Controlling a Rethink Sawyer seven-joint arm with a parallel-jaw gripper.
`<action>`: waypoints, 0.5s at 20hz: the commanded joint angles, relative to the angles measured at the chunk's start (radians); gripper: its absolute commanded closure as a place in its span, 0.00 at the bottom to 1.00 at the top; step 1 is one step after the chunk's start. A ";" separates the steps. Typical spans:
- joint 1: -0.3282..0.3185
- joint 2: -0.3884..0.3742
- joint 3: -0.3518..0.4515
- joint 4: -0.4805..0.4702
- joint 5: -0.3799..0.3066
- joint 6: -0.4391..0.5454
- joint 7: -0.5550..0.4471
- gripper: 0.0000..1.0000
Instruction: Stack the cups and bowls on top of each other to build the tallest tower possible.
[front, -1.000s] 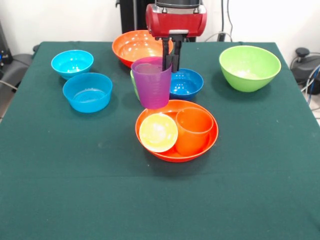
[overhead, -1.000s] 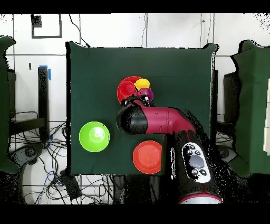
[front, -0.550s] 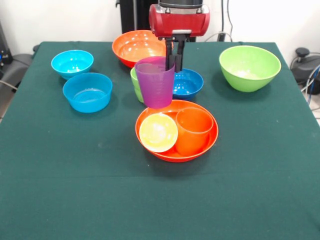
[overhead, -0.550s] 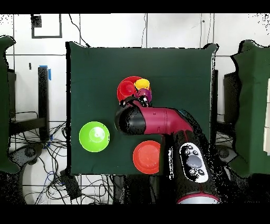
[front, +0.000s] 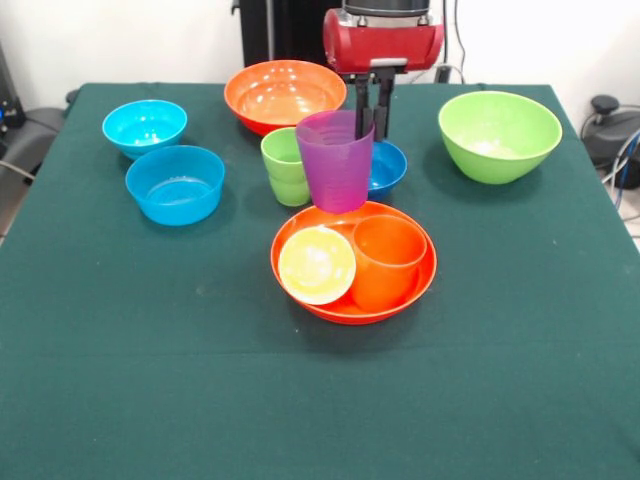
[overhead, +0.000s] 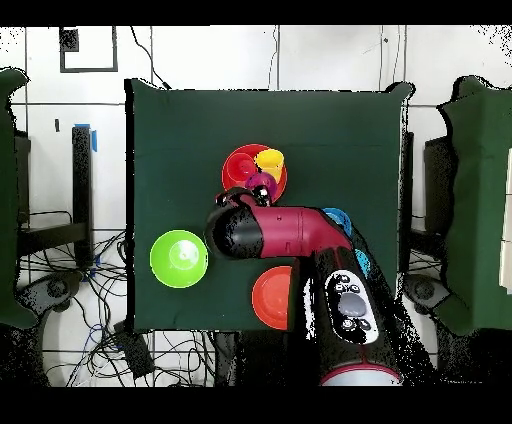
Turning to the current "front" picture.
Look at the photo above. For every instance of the purple plastic cup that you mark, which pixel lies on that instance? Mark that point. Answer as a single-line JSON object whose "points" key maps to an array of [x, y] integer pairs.
{"points": [[337, 180]]}

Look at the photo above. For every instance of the grey pedestal foot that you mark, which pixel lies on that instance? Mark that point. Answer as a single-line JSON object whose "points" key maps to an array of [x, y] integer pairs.
{"points": [[35, 137], [612, 130]]}

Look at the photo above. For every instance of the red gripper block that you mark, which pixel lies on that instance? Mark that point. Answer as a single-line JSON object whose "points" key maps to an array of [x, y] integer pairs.
{"points": [[380, 45]]}

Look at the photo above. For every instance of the dark green tablecloth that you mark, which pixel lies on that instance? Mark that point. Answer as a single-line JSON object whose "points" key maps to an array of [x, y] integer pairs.
{"points": [[320, 400]]}

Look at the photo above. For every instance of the orange plastic bowl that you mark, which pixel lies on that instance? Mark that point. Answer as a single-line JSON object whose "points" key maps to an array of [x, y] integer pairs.
{"points": [[280, 100], [400, 307]]}

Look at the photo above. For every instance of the black power plug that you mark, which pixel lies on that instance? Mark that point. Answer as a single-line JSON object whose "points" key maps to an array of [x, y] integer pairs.
{"points": [[442, 74]]}

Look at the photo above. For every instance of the green plastic cup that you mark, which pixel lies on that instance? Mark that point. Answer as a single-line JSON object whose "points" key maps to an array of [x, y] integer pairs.
{"points": [[282, 175]]}

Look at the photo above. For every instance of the orange plastic cup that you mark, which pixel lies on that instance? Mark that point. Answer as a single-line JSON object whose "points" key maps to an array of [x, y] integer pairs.
{"points": [[387, 280]]}

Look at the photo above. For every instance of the black electronics box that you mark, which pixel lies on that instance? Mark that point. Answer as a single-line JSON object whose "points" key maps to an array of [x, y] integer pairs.
{"points": [[9, 107]]}

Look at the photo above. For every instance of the light blue plastic bowl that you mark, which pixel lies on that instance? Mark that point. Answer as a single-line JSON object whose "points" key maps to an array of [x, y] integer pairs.
{"points": [[145, 125]]}

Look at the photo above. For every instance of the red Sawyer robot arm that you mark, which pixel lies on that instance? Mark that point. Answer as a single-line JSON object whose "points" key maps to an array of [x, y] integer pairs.
{"points": [[385, 7]]}

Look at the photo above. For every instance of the blue ribbed plastic bowl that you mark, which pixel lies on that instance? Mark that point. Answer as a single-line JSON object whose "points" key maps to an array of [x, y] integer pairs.
{"points": [[175, 200]]}

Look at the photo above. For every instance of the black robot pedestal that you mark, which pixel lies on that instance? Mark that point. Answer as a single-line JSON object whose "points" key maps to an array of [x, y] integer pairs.
{"points": [[280, 35]]}

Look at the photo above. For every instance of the dark blue plastic bowl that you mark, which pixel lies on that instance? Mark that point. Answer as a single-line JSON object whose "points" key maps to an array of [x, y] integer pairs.
{"points": [[390, 170]]}

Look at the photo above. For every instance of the green plastic bowl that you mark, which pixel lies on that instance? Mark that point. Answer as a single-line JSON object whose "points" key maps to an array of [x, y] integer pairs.
{"points": [[500, 130]]}

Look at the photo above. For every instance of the yellow plastic cup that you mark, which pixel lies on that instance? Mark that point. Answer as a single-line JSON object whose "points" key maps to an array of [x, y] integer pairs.
{"points": [[317, 267]]}

